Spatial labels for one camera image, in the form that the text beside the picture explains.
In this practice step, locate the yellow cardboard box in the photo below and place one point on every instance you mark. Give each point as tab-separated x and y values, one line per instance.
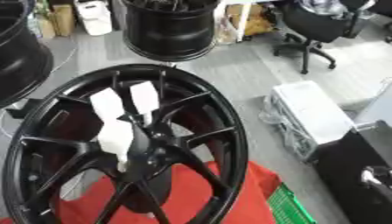
255	20

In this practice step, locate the green plastic crate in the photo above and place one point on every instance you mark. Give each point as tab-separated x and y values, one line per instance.
288	207

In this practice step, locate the tan cardboard box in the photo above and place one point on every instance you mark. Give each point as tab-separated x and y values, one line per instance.
61	19

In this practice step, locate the black wheel rim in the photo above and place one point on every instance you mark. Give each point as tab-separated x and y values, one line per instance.
171	32
20	58

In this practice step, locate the white equipment box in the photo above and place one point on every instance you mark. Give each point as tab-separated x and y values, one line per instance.
311	113

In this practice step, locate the black spoked wheel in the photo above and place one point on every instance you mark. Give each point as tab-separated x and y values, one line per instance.
224	131

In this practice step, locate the white plastic container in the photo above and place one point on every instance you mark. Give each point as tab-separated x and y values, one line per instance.
94	16

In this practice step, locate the black office chair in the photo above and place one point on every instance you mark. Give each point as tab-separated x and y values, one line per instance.
311	23

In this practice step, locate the black cabinet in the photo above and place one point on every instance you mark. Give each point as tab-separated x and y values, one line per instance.
352	175

